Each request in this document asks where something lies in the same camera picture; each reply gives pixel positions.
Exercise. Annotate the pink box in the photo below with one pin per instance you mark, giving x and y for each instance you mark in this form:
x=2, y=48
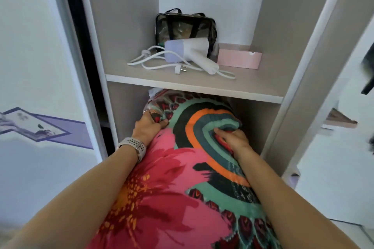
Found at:
x=239, y=59

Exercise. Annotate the person's right forearm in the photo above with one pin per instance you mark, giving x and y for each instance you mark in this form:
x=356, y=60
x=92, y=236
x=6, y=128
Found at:
x=292, y=208

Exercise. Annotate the wooden picture frame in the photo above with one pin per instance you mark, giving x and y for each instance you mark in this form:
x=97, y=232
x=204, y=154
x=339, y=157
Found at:
x=339, y=119

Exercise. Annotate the person's left forearm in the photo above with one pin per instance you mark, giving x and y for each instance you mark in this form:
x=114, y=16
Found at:
x=73, y=208

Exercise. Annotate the person's right hand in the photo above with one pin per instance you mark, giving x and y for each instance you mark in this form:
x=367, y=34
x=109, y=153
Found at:
x=236, y=142

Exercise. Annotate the clear black toiletry bag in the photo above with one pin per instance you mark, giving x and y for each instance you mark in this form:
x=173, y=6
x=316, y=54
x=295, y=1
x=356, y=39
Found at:
x=181, y=28

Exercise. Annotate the white hair dryer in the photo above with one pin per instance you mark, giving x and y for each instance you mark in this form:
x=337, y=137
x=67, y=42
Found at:
x=190, y=49

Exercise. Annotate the colourful floral pillow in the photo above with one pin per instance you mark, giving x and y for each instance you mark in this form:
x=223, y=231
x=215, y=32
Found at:
x=175, y=176

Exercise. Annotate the person's left hand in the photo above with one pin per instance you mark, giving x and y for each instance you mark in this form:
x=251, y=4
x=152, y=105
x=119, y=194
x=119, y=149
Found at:
x=147, y=129

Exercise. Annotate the white smartwatch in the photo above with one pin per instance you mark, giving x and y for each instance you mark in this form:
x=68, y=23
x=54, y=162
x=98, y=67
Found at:
x=134, y=143

